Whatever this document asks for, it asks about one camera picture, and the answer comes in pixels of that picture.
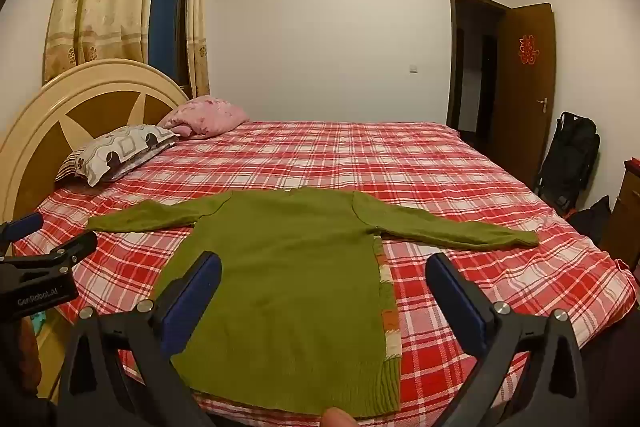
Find pink floral pillow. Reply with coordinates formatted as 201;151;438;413
157;95;251;140

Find wooden cabinet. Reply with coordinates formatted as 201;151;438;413
600;159;640;275

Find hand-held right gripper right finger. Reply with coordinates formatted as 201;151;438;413
425;252;591;427

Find window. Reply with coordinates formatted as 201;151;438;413
147;0;193;92

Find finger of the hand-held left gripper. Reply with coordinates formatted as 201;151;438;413
0;231;99;280
0;213;45;258

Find dark door frame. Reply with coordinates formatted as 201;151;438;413
446;0;513;132

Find black backpack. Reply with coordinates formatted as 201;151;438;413
532;111;601;218

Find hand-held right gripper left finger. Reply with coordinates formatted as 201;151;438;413
52;251;223;427

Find narrow beige floral curtain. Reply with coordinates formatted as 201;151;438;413
186;0;213;100

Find person's right hand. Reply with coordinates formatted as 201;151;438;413
320;408;357;427

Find green knit sweater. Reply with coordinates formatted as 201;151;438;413
86;187;540;419

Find cream and brown headboard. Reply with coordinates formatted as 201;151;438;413
0;58;192;223

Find black bag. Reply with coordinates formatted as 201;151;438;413
570;196;613;253

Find brown wooden door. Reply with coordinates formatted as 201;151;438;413
497;3;557;190

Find bed with red plaid sheet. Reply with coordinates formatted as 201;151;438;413
11;121;638;427

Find red paper door decoration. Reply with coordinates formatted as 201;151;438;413
517;34;542;65

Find white patterned pillow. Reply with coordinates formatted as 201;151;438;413
54;124;181;188

